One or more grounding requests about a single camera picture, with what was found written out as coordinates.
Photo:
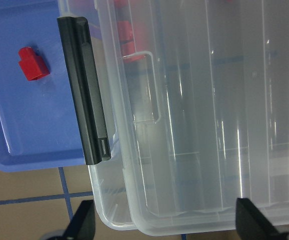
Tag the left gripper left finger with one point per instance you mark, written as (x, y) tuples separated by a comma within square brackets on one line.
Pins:
[(83, 224)]

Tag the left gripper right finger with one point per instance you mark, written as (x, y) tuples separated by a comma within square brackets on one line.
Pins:
[(251, 224)]

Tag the clear plastic box lid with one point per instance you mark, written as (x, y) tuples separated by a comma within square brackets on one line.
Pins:
[(203, 119)]

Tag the red block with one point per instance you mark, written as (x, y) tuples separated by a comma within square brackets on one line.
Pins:
[(128, 32), (128, 52), (32, 65)]

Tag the black box latch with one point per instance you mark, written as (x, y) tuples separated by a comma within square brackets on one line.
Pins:
[(83, 79)]

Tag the clear plastic storage box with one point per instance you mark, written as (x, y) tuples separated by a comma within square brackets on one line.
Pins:
[(106, 177)]

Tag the blue plastic tray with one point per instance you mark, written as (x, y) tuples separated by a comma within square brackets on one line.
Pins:
[(38, 124)]

